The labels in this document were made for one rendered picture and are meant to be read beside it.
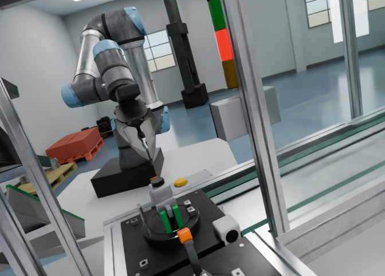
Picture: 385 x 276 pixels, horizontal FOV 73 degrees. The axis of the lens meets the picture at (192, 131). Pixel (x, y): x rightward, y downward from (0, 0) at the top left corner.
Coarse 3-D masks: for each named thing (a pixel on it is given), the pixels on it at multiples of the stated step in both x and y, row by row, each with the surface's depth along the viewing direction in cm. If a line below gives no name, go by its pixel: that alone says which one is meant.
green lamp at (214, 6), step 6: (210, 0) 42; (216, 0) 42; (210, 6) 43; (216, 6) 42; (210, 12) 44; (216, 12) 42; (216, 18) 43; (222, 18) 42; (216, 24) 43; (222, 24) 43; (216, 30) 44
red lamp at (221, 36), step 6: (222, 30) 43; (216, 36) 45; (222, 36) 43; (222, 42) 44; (228, 42) 43; (222, 48) 44; (228, 48) 44; (222, 54) 45; (228, 54) 44; (222, 60) 46
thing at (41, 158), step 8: (0, 128) 43; (0, 136) 42; (8, 136) 45; (0, 144) 42; (8, 144) 44; (0, 152) 41; (8, 152) 43; (16, 152) 45; (0, 160) 41; (8, 160) 43; (16, 160) 45; (40, 160) 53; (48, 160) 56; (0, 168) 44; (8, 168) 46
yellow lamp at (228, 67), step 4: (224, 60) 47; (228, 60) 44; (232, 60) 44; (224, 64) 45; (228, 64) 45; (232, 64) 44; (224, 68) 46; (228, 68) 45; (232, 68) 45; (224, 72) 46; (228, 72) 45; (232, 72) 45; (228, 76) 46; (232, 76) 45; (236, 76) 45; (228, 80) 46; (232, 80) 45; (236, 80) 45; (228, 84) 46; (232, 84) 46; (236, 84) 45
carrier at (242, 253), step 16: (240, 240) 51; (208, 256) 49; (224, 256) 48; (240, 256) 47; (256, 256) 46; (176, 272) 47; (192, 272) 46; (208, 272) 43; (224, 272) 42; (240, 272) 40; (256, 272) 43; (272, 272) 42
